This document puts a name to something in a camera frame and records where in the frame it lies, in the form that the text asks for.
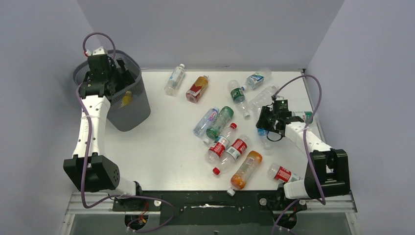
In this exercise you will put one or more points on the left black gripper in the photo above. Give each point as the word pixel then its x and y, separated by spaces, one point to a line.
pixel 125 78

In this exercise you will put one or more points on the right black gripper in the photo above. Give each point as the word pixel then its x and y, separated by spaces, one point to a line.
pixel 266 111

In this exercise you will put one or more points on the clear blue cap bottle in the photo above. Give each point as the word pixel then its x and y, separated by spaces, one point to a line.
pixel 262 134

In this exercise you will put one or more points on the green cap clear bottle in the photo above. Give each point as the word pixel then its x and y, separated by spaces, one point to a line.
pixel 305 116

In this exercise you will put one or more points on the yellow honey pomelo bottle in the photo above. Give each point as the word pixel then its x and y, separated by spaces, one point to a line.
pixel 127 98

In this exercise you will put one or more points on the orange juice bottle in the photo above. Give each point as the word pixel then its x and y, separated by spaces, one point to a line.
pixel 241 176

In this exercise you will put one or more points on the red label bottle front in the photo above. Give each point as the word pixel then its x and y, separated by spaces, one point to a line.
pixel 281 174

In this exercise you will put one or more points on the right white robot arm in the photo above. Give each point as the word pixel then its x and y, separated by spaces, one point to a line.
pixel 327 172

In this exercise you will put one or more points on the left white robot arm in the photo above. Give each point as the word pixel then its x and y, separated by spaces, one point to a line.
pixel 89 169

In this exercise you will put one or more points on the grey ribbed waste bin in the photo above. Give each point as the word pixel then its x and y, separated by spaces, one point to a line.
pixel 129 107

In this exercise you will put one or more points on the plain clear bottle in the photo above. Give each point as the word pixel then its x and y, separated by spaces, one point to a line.
pixel 262 99

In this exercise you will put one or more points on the blue label clear bottle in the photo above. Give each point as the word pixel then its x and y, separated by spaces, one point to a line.
pixel 256 79

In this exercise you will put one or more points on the green label clear bottle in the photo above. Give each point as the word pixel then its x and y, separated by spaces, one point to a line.
pixel 238 98

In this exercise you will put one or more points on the red label bottle lower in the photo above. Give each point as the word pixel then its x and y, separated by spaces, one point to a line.
pixel 231 155

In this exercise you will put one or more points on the green tinted bottle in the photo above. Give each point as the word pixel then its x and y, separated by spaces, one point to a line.
pixel 220 122

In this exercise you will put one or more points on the red label bottle upper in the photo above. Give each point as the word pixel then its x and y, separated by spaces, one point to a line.
pixel 220 144

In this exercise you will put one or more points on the clear bottle white label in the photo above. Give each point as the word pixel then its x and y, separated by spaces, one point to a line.
pixel 175 80

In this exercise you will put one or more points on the pink blue label bottle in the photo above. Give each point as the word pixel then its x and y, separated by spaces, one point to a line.
pixel 205 122

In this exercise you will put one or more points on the red yellow label bottle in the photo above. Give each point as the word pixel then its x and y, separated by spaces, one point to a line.
pixel 197 89

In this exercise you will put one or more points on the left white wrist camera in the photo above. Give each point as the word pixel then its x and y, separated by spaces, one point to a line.
pixel 98 51

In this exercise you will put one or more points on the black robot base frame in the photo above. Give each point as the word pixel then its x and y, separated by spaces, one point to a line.
pixel 259 207

